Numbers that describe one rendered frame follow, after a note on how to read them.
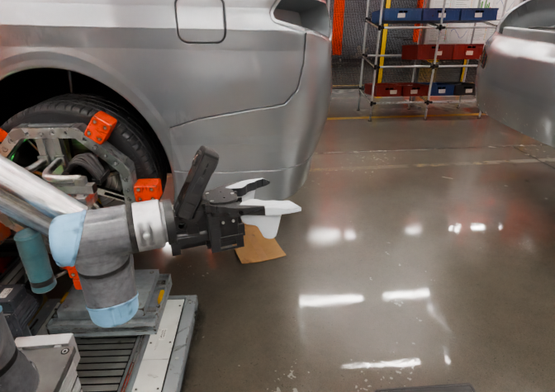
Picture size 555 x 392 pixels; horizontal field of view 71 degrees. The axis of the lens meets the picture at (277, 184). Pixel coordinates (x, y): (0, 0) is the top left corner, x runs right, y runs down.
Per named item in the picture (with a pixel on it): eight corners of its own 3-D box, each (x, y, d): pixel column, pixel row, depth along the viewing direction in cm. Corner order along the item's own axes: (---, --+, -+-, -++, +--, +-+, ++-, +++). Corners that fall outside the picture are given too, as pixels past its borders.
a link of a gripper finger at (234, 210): (271, 209, 61) (220, 205, 63) (271, 198, 60) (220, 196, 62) (262, 221, 56) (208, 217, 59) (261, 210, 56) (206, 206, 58)
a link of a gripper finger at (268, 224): (301, 236, 60) (246, 231, 63) (301, 200, 59) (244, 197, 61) (297, 245, 58) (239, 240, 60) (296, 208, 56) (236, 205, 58)
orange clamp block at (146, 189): (140, 193, 157) (163, 193, 158) (135, 202, 150) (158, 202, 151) (138, 178, 154) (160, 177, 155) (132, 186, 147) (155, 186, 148)
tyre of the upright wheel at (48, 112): (59, 59, 157) (-6, 175, 177) (28, 68, 135) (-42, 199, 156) (196, 153, 176) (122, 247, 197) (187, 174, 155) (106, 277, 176)
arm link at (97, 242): (64, 253, 60) (50, 205, 57) (139, 239, 64) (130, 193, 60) (58, 285, 54) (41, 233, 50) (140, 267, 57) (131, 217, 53)
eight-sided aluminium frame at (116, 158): (149, 243, 166) (127, 121, 143) (144, 252, 160) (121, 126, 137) (20, 247, 165) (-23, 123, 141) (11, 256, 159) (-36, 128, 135)
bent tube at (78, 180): (106, 163, 144) (100, 136, 139) (84, 186, 126) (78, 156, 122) (58, 164, 143) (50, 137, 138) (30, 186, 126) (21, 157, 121)
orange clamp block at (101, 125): (108, 139, 147) (118, 120, 144) (100, 145, 140) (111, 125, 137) (91, 129, 145) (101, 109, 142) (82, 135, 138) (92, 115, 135)
